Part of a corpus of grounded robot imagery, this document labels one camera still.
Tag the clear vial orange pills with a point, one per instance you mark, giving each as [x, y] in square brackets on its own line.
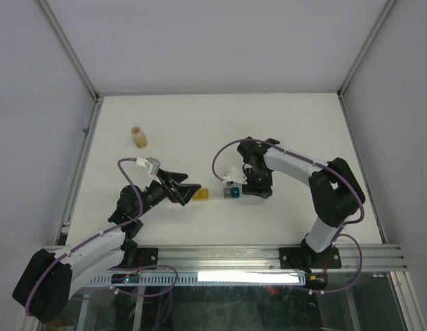
[139, 137]

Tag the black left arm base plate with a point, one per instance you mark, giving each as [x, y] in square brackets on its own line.
[138, 257]

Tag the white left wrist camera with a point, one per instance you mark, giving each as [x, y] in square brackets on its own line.
[150, 166]

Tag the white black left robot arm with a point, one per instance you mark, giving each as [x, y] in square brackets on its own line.
[51, 278]

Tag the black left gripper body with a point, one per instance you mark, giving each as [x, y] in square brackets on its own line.
[155, 193]

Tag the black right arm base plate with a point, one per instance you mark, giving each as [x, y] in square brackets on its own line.
[307, 260]

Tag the white slotted cable duct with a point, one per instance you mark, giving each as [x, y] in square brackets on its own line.
[205, 278]

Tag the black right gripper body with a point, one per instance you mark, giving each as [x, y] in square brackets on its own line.
[260, 176]

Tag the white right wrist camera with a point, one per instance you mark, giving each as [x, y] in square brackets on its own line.
[234, 175]

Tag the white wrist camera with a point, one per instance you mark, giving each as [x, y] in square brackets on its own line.
[150, 166]
[234, 175]

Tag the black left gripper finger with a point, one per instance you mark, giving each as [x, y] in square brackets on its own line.
[172, 176]
[184, 192]

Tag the aluminium frame rail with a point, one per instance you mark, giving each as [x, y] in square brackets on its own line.
[265, 258]

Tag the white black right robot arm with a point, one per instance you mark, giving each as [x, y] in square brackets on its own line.
[336, 194]

